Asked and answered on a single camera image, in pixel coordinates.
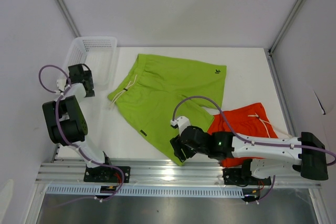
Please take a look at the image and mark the aluminium mounting rail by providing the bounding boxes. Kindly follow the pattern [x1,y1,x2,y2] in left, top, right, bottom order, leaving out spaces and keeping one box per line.
[35,158,321,189]

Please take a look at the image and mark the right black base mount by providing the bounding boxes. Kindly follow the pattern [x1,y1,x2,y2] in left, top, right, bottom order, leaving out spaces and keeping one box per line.
[223,158,271,187]

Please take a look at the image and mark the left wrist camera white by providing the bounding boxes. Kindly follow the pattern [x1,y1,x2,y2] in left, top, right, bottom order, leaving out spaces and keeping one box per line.
[56,79,68,94]

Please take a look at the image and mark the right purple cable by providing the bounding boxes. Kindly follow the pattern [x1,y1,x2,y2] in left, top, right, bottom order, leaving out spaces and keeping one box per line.
[172,95,336,204]

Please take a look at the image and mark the slotted white cable duct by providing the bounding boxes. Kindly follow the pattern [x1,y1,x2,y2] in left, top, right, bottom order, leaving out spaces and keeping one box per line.
[46,184,244,198]

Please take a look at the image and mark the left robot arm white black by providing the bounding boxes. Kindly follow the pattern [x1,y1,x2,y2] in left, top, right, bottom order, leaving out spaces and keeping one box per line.
[38,63,114,182]

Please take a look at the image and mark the white plastic basket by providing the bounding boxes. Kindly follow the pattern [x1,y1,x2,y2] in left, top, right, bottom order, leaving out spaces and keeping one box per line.
[62,36,118,91]

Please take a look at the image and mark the aluminium frame post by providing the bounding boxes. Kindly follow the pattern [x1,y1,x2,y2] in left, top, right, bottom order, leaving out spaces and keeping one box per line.
[268,0,306,57]
[54,0,81,38]

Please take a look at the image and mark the right aluminium frame post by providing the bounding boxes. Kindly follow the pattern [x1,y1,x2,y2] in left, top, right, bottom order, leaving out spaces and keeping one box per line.
[268,0,306,57]

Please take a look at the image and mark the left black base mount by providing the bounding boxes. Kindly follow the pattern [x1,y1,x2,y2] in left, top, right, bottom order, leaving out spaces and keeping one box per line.
[83,166,131,183]

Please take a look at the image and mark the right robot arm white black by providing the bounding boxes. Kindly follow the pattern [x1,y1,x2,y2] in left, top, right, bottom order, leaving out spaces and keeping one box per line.
[170,126,329,184]

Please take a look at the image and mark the left aluminium frame post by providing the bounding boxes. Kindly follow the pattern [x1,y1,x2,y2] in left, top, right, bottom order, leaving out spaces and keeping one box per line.
[54,0,81,38]

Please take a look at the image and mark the purple cable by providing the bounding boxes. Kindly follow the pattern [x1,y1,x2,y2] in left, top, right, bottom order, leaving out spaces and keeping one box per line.
[38,65,125,204]
[172,95,336,204]

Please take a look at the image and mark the lime green shorts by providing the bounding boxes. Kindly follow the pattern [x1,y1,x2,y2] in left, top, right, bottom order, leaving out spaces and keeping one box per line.
[108,54,227,166]

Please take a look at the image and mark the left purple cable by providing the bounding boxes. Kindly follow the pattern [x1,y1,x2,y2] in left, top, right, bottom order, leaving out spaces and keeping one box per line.
[38,65,125,204]

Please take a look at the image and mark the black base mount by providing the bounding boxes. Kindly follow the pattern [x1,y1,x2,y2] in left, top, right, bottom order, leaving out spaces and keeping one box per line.
[83,166,131,183]
[223,158,271,187]

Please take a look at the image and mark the orange shorts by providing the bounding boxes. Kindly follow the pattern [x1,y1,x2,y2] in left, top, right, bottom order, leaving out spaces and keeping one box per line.
[207,103,278,168]

